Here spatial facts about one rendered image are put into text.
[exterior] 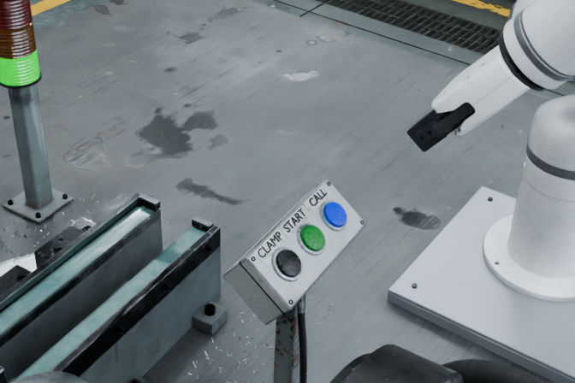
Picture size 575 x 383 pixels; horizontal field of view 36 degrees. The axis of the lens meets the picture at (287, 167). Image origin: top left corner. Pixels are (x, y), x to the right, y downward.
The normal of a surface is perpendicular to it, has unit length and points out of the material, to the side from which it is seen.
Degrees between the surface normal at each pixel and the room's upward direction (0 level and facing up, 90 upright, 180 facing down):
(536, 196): 93
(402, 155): 0
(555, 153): 90
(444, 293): 3
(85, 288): 90
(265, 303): 90
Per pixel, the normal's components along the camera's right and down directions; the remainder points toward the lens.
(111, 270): 0.86, 0.32
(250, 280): -0.51, 0.47
